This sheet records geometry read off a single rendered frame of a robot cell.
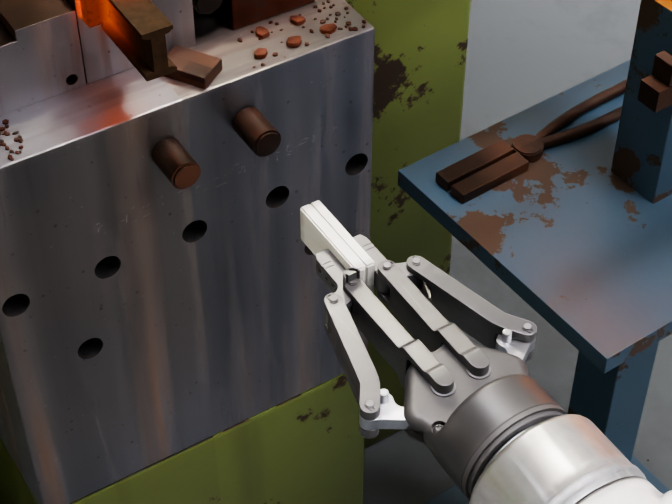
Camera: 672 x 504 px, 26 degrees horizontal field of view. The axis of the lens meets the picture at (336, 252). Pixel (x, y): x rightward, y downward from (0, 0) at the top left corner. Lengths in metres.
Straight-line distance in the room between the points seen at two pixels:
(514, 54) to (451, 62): 1.11
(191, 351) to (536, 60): 1.49
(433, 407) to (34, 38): 0.50
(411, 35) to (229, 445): 0.49
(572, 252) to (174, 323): 0.38
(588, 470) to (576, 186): 0.67
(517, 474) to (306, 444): 0.85
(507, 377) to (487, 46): 2.00
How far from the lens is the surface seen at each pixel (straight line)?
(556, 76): 2.75
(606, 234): 1.39
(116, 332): 1.35
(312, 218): 0.95
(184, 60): 1.23
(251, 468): 1.61
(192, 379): 1.44
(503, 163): 1.43
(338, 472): 1.71
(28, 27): 1.18
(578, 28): 2.87
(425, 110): 1.70
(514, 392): 0.83
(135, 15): 1.13
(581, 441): 0.81
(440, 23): 1.64
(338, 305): 0.90
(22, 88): 1.21
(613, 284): 1.34
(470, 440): 0.82
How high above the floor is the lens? 1.67
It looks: 45 degrees down
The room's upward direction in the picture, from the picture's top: straight up
